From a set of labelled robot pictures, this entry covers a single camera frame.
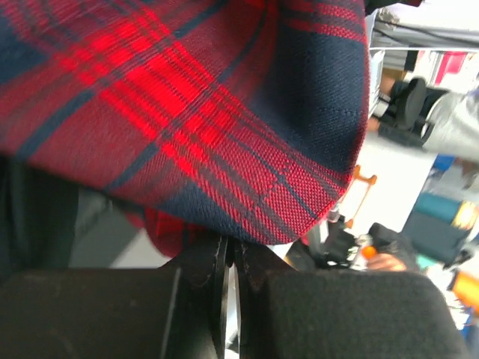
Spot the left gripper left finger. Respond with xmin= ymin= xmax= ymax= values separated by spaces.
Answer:
xmin=1 ymin=237 xmax=228 ymax=358

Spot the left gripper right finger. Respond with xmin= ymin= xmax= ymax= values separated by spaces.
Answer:
xmin=234 ymin=243 xmax=470 ymax=358

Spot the red plaid skirt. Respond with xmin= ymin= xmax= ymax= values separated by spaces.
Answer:
xmin=1 ymin=1 xmax=369 ymax=245

